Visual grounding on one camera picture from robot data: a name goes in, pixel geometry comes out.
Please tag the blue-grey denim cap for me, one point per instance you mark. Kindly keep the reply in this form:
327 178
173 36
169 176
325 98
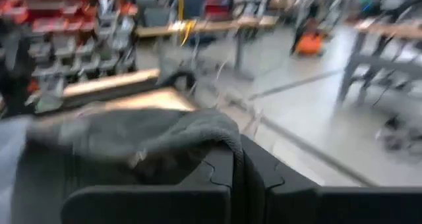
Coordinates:
13 158

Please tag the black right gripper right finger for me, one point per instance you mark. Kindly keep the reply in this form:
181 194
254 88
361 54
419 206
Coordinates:
329 204

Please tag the red and grey bin rack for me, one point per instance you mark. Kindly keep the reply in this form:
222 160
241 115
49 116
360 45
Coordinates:
66 26

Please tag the grey table frame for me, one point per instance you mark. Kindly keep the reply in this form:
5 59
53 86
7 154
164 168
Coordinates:
379 61

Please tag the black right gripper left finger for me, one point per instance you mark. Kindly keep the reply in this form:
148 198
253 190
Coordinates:
148 204

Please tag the wooden table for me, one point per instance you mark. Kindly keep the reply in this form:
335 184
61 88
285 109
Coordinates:
108 84

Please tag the wooden workbench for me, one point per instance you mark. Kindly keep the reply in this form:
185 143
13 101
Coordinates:
214 25

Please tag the orange object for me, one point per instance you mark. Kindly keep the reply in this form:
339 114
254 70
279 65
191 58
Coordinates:
310 44

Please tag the dark grey denim cap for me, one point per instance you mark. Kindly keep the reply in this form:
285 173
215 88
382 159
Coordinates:
132 135

